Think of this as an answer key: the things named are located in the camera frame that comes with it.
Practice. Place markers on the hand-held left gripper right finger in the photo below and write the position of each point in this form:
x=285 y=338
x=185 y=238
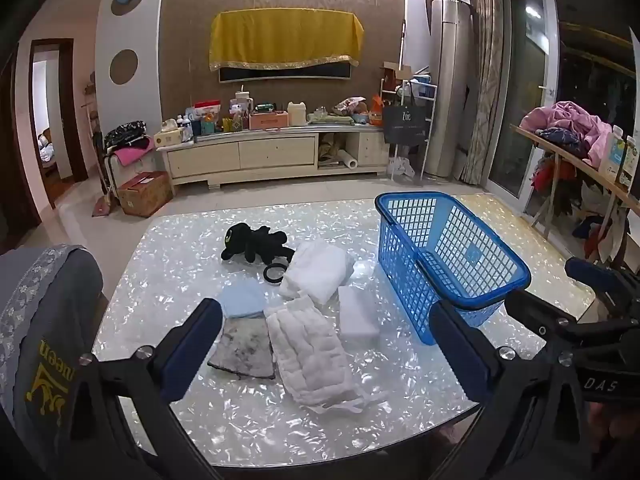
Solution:
x=457 y=350

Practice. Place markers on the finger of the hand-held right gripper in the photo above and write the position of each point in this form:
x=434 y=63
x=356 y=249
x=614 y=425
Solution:
x=587 y=272
x=535 y=312

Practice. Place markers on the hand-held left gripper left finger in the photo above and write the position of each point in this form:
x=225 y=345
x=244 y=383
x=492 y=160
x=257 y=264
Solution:
x=192 y=345

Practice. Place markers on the grey stained cloth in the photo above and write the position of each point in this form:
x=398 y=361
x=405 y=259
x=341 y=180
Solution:
x=245 y=347

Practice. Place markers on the light blue cloth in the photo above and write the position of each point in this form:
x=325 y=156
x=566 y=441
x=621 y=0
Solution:
x=242 y=300

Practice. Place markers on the blue plastic basket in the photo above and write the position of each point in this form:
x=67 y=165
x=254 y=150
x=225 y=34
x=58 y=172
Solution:
x=450 y=260

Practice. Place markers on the small white cloth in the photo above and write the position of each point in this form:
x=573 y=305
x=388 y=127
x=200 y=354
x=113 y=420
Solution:
x=357 y=312

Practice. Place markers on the black plush toy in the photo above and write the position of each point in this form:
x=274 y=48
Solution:
x=252 y=245

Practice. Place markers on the white quilted cloth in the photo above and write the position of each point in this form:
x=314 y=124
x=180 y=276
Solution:
x=310 y=355

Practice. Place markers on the thick white towel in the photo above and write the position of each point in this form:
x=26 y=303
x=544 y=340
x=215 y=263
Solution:
x=315 y=270

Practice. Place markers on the hanging colourful clothes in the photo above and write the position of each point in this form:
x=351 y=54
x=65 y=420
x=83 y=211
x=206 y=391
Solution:
x=565 y=185

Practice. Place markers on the black hair band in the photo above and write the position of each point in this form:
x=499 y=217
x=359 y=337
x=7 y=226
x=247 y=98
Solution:
x=267 y=275

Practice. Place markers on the white green carton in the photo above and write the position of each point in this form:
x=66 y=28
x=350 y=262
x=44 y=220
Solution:
x=612 y=152

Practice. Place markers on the pink clothes pile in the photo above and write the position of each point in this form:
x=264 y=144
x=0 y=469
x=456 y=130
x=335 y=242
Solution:
x=570 y=117

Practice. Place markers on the cardboard box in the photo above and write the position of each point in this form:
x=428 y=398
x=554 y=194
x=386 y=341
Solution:
x=145 y=195

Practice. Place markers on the grey chair cover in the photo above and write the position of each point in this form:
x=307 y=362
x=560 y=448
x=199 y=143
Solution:
x=35 y=320

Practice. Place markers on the white rag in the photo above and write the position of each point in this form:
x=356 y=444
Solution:
x=402 y=167

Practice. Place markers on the cream television cabinet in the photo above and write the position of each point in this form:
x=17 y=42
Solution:
x=260 y=155

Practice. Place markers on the tissue box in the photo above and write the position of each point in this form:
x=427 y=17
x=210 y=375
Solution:
x=167 y=138

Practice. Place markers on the trolley with clothes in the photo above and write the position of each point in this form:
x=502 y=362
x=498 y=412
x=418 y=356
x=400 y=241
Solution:
x=127 y=142

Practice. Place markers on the white metal rack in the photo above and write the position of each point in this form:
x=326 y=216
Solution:
x=432 y=125

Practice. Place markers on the white paper roll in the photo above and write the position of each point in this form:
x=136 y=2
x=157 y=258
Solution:
x=347 y=159

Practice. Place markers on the patterned curtain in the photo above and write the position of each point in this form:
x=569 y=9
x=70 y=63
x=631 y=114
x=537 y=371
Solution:
x=487 y=75

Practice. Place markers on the standing air conditioner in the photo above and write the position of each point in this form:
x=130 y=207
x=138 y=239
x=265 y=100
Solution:
x=447 y=90

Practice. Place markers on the black tote bag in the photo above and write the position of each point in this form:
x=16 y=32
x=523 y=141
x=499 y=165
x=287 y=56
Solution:
x=405 y=122

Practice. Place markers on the pink box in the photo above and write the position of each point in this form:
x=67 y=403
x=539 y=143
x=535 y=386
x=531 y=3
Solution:
x=269 y=121

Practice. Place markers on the white plastic jug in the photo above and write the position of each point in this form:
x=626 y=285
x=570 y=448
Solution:
x=296 y=115

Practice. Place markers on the wooden door frame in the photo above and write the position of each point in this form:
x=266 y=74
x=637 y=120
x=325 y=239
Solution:
x=70 y=110

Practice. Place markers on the round brown wall disc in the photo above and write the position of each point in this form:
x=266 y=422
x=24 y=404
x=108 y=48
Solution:
x=124 y=67

